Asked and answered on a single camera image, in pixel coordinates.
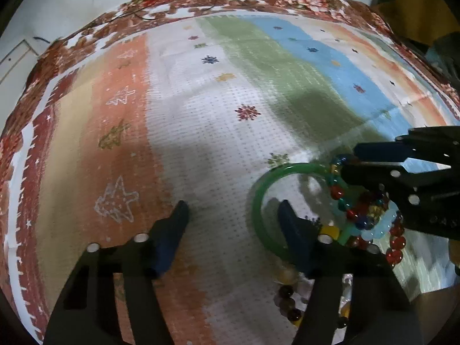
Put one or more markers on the green jade bangle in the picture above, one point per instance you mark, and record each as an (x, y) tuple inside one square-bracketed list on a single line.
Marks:
[(257, 201)]

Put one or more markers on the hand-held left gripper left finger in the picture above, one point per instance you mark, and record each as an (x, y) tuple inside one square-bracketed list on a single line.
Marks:
[(171, 238)]

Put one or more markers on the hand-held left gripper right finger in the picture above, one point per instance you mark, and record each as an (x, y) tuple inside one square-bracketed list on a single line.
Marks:
[(294, 237)]

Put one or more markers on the colourful striped printed cloth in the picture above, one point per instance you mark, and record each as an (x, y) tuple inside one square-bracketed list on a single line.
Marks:
[(201, 122)]

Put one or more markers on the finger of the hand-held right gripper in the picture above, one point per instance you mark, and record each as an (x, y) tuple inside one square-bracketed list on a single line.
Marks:
[(373, 178), (381, 152)]

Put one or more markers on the dark brown furniture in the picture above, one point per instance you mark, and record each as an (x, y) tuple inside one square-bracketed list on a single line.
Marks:
[(413, 7)]

